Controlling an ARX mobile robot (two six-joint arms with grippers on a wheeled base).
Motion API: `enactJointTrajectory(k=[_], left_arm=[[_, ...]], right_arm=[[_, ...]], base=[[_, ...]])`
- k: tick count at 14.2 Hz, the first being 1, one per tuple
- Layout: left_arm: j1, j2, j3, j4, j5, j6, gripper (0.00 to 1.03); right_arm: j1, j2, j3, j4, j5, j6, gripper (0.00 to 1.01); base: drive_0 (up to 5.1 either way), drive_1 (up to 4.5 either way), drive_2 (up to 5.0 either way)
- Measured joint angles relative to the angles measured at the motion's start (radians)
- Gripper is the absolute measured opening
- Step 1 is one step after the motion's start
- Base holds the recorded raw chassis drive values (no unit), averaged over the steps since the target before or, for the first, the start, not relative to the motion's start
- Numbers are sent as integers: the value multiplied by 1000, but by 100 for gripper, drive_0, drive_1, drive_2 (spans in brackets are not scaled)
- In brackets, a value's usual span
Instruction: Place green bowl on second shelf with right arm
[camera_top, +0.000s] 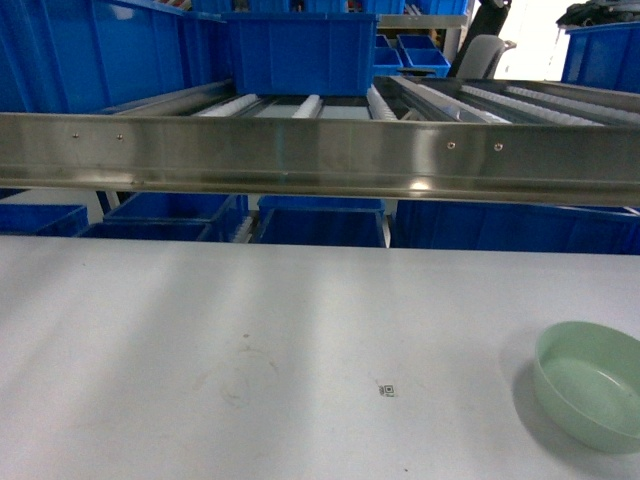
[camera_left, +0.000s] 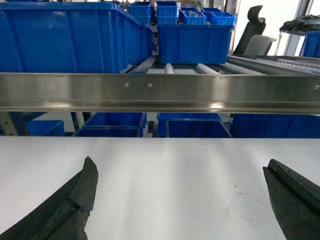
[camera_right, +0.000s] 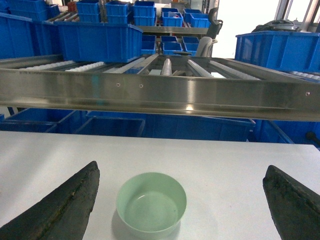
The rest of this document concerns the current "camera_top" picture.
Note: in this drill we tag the blue bin on upper shelf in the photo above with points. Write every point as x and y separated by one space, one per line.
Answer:
326 54

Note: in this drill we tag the large blue bin top left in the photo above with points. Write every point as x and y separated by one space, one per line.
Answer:
84 56

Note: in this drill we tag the blue bin lower right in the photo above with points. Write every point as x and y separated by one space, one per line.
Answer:
515 227

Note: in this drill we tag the green bowl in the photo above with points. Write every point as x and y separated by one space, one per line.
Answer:
586 379

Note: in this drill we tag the blue bin top right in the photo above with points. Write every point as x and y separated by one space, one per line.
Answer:
604 56

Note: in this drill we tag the grey office chair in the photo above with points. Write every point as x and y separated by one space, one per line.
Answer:
481 58

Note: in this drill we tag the blue bin lower left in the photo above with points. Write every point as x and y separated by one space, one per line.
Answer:
173 217

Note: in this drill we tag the steel shelf rack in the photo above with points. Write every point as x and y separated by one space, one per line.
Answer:
439 139

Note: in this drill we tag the small blue bin background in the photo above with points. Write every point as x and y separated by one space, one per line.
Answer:
420 52

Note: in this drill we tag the blue bin lower middle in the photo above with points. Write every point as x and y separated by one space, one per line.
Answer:
320 221

